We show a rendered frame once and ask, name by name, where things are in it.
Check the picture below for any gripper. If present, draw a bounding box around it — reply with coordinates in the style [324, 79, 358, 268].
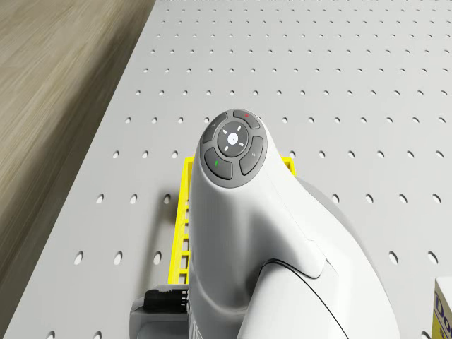
[130, 287, 191, 339]

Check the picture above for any yellow basket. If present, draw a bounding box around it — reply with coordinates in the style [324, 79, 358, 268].
[165, 155, 296, 285]

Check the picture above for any yellow and white carton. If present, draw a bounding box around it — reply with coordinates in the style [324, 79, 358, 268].
[431, 277, 452, 339]

